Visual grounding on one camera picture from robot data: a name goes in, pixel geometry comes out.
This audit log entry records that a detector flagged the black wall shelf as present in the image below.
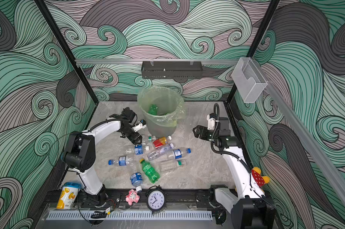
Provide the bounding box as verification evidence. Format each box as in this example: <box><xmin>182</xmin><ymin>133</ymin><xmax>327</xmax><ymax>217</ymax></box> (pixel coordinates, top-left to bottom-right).
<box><xmin>141</xmin><ymin>61</ymin><xmax>203</xmax><ymax>80</ymax></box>

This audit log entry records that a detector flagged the red yellow label bottle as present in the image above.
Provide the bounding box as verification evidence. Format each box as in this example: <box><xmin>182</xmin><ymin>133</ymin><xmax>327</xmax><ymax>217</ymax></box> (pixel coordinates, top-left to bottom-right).
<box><xmin>152</xmin><ymin>135</ymin><xmax>172</xmax><ymax>149</ymax></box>

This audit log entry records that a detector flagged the black alarm clock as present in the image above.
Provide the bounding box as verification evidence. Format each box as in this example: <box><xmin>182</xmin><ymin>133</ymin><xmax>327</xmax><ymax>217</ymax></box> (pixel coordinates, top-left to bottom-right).
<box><xmin>145</xmin><ymin>186</ymin><xmax>166</xmax><ymax>215</ymax></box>

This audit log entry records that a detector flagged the yellow duck toy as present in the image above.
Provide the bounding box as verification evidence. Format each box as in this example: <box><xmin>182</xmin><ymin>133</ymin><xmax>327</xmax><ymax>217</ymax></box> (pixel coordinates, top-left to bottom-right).
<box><xmin>251</xmin><ymin>167</ymin><xmax>270</xmax><ymax>187</ymax></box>

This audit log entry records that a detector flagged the white slotted cable duct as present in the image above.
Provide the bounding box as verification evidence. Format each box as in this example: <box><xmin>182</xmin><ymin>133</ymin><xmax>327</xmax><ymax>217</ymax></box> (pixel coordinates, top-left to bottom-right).
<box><xmin>46</xmin><ymin>210</ymin><xmax>213</xmax><ymax>221</ymax></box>

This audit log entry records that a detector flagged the aluminium wall rail right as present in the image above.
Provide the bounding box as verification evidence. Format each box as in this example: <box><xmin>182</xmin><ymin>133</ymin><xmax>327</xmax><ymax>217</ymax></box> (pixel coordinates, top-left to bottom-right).
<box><xmin>251</xmin><ymin>58</ymin><xmax>345</xmax><ymax>221</ymax></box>

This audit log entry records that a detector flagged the clear acrylic wall holder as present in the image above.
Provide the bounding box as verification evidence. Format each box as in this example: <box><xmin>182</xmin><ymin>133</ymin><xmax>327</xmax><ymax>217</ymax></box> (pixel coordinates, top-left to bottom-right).
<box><xmin>231</xmin><ymin>57</ymin><xmax>268</xmax><ymax>103</ymax></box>

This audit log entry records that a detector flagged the clear bottle green cap top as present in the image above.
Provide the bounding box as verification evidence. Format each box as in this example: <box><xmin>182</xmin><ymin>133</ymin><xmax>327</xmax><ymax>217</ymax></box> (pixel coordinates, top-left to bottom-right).
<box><xmin>143</xmin><ymin>135</ymin><xmax>156</xmax><ymax>143</ymax></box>

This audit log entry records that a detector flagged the pink plush toy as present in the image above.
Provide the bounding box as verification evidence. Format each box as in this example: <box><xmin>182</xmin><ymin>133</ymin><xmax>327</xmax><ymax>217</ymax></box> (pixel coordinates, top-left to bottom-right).
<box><xmin>125</xmin><ymin>189</ymin><xmax>140</xmax><ymax>206</ymax></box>

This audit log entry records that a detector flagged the yellow printed cup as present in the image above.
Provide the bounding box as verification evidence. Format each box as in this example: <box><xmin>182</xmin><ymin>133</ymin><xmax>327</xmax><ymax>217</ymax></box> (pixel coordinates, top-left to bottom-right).
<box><xmin>56</xmin><ymin>182</ymin><xmax>82</xmax><ymax>210</ymax></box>

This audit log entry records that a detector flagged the square clear bottle green band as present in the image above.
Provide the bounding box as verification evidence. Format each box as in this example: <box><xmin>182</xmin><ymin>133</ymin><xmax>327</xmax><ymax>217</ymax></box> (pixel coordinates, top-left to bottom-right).
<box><xmin>159</xmin><ymin>159</ymin><xmax>186</xmax><ymax>173</ymax></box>

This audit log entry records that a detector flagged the aluminium wall rail back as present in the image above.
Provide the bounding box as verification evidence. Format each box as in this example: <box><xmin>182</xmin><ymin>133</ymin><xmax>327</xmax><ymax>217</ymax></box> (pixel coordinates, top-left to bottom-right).
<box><xmin>75</xmin><ymin>58</ymin><xmax>239</xmax><ymax>65</ymax></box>

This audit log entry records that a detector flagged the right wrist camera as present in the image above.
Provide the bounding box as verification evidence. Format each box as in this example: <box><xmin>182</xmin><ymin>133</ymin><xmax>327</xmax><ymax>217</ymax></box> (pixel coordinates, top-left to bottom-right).
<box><xmin>207</xmin><ymin>113</ymin><xmax>218</xmax><ymax>130</ymax></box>

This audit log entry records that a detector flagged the mesh waste bin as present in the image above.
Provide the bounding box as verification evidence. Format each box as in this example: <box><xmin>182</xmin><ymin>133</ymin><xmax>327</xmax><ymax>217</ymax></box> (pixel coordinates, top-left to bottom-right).
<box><xmin>138</xmin><ymin>87</ymin><xmax>186</xmax><ymax>138</ymax></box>

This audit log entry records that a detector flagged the green bottle yellow cap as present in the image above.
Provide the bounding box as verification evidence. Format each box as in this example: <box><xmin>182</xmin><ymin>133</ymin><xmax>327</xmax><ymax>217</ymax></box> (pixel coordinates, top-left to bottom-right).
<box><xmin>148</xmin><ymin>104</ymin><xmax>159</xmax><ymax>115</ymax></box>

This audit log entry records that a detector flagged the long clear bottle white cap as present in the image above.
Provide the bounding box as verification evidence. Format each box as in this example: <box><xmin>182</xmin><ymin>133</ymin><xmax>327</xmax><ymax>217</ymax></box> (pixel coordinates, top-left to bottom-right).
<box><xmin>147</xmin><ymin>143</ymin><xmax>174</xmax><ymax>161</ymax></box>

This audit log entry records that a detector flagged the aluminium wall rail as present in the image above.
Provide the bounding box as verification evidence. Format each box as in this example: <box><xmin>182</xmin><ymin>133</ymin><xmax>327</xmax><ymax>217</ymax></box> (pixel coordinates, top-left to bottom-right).
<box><xmin>251</xmin><ymin>58</ymin><xmax>345</xmax><ymax>221</ymax></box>
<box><xmin>75</xmin><ymin>58</ymin><xmax>239</xmax><ymax>65</ymax></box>

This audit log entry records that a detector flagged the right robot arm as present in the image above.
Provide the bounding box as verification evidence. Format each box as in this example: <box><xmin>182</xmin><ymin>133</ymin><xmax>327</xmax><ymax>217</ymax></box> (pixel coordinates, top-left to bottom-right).
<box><xmin>193</xmin><ymin>125</ymin><xmax>276</xmax><ymax>229</ymax></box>

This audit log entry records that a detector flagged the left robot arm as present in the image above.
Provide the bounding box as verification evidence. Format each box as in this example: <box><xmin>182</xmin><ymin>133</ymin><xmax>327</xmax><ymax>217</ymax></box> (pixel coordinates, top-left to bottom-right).
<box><xmin>61</xmin><ymin>107</ymin><xmax>146</xmax><ymax>207</ymax></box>

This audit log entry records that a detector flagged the crushed bottle blue label front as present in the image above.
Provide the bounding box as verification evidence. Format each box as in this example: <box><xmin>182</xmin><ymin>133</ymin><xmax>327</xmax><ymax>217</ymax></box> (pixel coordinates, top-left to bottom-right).
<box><xmin>130</xmin><ymin>172</ymin><xmax>143</xmax><ymax>193</ymax></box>

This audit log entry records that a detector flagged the clear bottle blue label white cap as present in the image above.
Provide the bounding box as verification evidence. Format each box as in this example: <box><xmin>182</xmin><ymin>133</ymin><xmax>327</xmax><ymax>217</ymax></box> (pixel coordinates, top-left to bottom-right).
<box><xmin>124</xmin><ymin>144</ymin><xmax>150</xmax><ymax>155</ymax></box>

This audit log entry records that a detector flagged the green Sprite bottle centre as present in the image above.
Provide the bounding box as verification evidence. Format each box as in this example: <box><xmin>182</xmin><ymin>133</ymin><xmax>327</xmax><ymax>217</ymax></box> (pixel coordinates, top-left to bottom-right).
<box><xmin>140</xmin><ymin>158</ymin><xmax>160</xmax><ymax>184</ymax></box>

